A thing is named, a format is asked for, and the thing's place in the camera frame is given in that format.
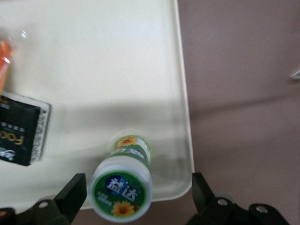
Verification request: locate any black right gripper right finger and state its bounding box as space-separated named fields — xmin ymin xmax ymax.
xmin=185 ymin=172 xmax=289 ymax=225

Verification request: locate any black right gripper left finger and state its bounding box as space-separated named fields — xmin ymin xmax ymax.
xmin=14 ymin=173 xmax=88 ymax=225

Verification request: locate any green gum bottle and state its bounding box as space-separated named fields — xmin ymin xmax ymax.
xmin=88 ymin=128 xmax=154 ymax=224

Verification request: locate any black gum box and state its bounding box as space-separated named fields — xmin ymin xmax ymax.
xmin=0 ymin=91 xmax=52 ymax=167

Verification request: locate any cream plastic tray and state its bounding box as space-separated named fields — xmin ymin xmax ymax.
xmin=0 ymin=0 xmax=196 ymax=210

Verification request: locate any wrapped triangle sandwich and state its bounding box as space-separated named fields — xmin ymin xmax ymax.
xmin=0 ymin=30 xmax=20 ymax=95

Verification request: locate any clear acrylic stepped shelf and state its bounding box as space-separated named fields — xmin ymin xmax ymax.
xmin=290 ymin=68 xmax=300 ymax=82

